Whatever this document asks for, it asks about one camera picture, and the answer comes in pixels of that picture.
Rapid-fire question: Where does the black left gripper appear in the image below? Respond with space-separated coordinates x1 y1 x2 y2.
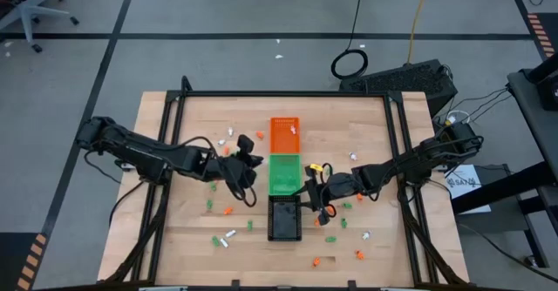
211 153 266 196

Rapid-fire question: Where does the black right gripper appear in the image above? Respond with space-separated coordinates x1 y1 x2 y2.
292 165 361 210

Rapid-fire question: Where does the green slotted plastic basket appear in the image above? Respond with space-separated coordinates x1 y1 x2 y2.
268 153 303 197

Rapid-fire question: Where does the orange slotted plastic basket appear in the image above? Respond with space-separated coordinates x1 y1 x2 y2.
269 116 302 155

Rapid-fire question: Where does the black slotted plastic basket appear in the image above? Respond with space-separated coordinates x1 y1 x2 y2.
267 194 303 243

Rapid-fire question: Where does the black computer tower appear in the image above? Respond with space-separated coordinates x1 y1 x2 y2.
338 58 459 118

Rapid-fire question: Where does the white printed paper sheet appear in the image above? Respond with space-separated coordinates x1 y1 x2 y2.
443 164 493 216

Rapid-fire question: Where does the black side table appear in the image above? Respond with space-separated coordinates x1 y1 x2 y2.
451 66 558 269

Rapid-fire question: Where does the black device on side table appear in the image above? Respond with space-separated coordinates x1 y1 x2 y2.
525 51 558 112

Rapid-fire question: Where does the black orange striped floor mat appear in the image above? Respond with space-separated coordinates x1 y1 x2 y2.
0 232 48 291
526 11 558 61

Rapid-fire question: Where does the grey office chair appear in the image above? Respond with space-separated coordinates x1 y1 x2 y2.
0 0 81 54

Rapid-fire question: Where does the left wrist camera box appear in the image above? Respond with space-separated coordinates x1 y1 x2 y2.
236 134 255 157

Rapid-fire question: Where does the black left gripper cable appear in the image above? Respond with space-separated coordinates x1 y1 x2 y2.
224 179 259 208

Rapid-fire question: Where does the black hanging cable with coil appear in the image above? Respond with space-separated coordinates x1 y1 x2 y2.
330 0 370 81

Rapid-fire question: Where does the white cable with yellow plug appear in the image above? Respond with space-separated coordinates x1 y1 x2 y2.
440 110 472 127

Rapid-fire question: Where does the yellow hanging cable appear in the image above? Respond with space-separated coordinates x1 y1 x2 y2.
406 0 433 64

